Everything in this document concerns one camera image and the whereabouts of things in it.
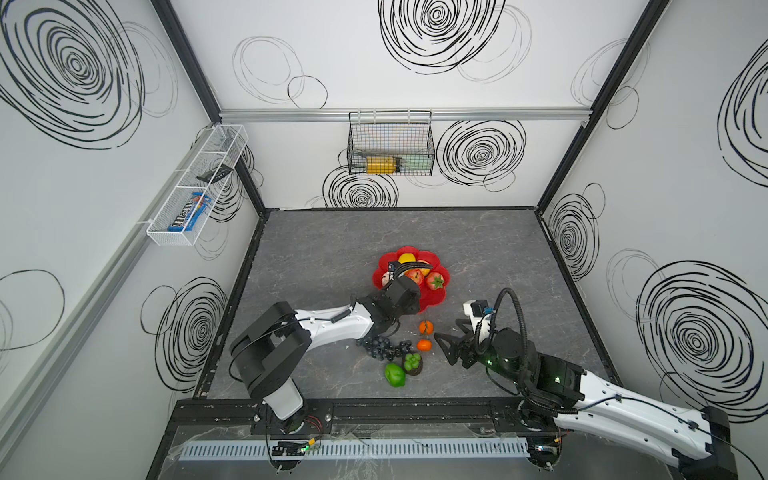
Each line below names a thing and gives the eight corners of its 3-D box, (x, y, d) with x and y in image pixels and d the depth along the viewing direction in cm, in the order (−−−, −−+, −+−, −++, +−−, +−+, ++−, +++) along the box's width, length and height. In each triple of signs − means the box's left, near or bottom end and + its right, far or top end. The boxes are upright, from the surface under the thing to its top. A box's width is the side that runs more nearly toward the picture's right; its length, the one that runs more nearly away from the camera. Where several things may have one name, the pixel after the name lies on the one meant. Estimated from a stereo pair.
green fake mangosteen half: (402, 376, 81) (403, 370, 77) (402, 357, 84) (402, 351, 80) (421, 376, 81) (423, 370, 77) (420, 357, 84) (421, 351, 80)
